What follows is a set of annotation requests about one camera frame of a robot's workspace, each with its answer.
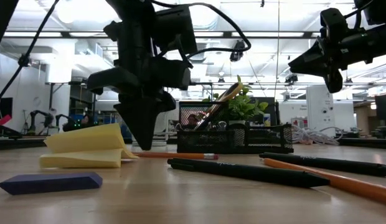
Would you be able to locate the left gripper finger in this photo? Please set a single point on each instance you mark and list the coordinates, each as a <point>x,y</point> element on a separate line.
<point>143,121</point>

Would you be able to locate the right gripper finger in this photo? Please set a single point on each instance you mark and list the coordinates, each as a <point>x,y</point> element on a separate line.
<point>309,60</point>

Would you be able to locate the orange pencil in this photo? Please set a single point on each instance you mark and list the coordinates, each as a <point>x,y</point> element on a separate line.
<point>230,93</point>
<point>180,155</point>
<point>351,185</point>

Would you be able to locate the yellow sticky note pad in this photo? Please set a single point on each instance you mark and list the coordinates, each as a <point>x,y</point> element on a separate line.
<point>87,140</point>

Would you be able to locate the black pen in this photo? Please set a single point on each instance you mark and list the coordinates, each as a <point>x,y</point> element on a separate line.
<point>242,172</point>
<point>320,163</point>

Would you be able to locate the blue eraser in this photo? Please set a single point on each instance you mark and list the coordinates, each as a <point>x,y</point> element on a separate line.
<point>49,183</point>

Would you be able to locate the background black robot arm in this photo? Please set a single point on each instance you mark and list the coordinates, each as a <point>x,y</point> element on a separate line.
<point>43,116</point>

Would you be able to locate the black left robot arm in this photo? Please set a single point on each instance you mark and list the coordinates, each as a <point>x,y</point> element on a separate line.
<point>130,14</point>

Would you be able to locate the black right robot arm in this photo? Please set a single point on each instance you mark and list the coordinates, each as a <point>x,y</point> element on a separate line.
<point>379,34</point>

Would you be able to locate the black mesh desk organizer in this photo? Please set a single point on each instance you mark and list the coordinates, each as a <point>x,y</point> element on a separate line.
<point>205,143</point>

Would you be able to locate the black ceiling spotlight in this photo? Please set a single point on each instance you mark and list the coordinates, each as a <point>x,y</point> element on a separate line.
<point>237,53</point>
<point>24,61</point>
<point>291,79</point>

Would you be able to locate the white room column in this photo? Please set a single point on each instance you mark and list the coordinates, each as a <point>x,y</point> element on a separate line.
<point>320,105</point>

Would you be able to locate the black overhead beam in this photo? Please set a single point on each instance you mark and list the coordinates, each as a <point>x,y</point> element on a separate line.
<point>258,34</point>

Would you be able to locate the dark screen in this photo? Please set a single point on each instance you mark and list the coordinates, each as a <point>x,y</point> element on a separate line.
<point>384,109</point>

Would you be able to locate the yellow can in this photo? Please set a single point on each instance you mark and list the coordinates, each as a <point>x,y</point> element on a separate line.
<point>267,120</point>

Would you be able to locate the small green potted plant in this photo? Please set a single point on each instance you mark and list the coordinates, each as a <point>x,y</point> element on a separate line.
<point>246,107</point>

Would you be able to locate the red object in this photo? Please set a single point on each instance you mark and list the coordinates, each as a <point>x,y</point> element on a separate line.
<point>0,121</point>

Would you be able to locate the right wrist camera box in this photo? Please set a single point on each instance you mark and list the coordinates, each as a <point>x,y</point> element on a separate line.
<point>333,21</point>

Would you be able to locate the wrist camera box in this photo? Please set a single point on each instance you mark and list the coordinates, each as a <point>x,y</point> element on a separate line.
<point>333,21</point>
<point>176,28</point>

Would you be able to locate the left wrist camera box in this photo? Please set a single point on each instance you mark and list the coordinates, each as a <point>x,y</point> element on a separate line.
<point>176,28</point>

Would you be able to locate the black aluminium table frame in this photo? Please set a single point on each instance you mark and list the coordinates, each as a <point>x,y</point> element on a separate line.
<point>18,143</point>

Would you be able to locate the dark wall monitor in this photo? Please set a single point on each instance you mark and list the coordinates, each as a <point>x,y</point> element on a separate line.
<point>2,108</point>

